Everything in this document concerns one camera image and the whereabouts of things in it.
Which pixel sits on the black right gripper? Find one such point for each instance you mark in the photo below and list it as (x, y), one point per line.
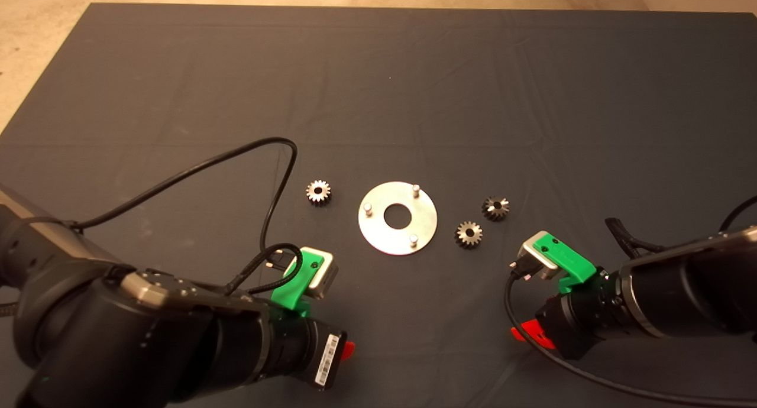
(582, 322)

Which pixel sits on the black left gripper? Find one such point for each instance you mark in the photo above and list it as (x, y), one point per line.
(301, 349)

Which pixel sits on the small steel planetary gear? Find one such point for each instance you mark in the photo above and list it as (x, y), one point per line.
(463, 242)
(489, 214)
(311, 197)

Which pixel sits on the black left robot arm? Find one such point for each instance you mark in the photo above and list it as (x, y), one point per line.
(118, 349)

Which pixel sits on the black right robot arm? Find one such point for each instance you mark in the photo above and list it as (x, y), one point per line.
(686, 290)

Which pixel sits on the round metal carrier plate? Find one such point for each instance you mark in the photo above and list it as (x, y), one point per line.
(378, 230)

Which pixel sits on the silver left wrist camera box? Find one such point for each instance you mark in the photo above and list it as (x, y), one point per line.
(325, 278)

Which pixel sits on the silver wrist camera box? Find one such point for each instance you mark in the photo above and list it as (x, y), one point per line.
(535, 257)
(325, 278)

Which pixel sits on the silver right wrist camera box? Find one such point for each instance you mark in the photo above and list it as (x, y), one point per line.
(535, 257)

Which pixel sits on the green left camera mount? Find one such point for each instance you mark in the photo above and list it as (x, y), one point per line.
(293, 290)

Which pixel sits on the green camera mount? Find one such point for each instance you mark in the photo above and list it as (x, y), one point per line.
(293, 290)
(573, 263)

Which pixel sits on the green right camera mount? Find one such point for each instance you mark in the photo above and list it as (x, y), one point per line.
(573, 263)

